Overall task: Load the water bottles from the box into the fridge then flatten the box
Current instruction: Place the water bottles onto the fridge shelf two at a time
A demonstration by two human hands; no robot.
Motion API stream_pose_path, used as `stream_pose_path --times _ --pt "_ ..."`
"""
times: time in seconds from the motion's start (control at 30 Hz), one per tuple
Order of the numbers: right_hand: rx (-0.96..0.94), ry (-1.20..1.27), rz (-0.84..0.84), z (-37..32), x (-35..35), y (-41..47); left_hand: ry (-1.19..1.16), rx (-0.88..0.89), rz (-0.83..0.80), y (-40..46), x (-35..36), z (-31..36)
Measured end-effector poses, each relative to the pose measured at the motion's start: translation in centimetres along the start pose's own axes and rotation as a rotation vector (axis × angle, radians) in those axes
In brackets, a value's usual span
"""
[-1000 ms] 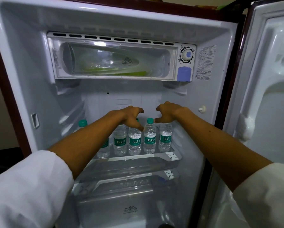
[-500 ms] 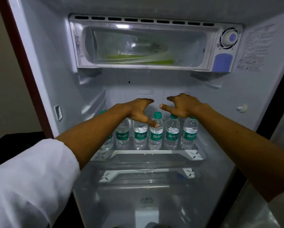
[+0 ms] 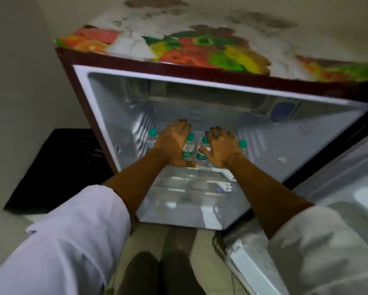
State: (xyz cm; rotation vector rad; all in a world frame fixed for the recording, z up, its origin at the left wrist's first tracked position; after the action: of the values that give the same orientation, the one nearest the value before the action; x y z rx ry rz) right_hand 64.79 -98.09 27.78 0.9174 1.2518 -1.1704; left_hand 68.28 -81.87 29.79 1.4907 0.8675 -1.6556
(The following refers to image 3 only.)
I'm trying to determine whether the dark maroon refrigerator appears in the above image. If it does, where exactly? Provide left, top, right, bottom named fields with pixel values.
left=55, top=47, right=368, bottom=295

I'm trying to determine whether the white freezer compartment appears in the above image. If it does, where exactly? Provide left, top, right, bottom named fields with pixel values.
left=125, top=78, right=304, bottom=119

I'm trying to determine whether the lavender push button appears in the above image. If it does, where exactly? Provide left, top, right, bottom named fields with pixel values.
left=271, top=101, right=297, bottom=122

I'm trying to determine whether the black bin liner bag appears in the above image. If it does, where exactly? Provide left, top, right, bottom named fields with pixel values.
left=4, top=129, right=115, bottom=216

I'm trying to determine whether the row of bottles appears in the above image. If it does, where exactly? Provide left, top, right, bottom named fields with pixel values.
left=146, top=128, right=249, bottom=168

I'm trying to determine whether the fruit print fridge cover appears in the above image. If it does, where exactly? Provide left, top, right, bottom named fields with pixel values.
left=54, top=0, right=368, bottom=85

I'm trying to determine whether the person's left hand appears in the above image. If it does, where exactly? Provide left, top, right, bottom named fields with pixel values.
left=153, top=119, right=192, bottom=167

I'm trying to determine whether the person's right forearm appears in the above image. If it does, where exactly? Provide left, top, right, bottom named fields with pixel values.
left=225, top=153, right=314, bottom=240

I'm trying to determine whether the person's right hand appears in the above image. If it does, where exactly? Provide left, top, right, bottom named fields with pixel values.
left=199, top=126, right=243, bottom=169

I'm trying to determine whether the glass shelf white trim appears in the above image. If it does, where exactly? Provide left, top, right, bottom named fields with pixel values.
left=147, top=159, right=238, bottom=183

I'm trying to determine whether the person's left forearm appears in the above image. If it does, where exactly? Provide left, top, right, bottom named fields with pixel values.
left=102, top=149, right=184, bottom=222

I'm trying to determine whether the person's white shirt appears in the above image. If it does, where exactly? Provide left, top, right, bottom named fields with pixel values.
left=0, top=184, right=368, bottom=295

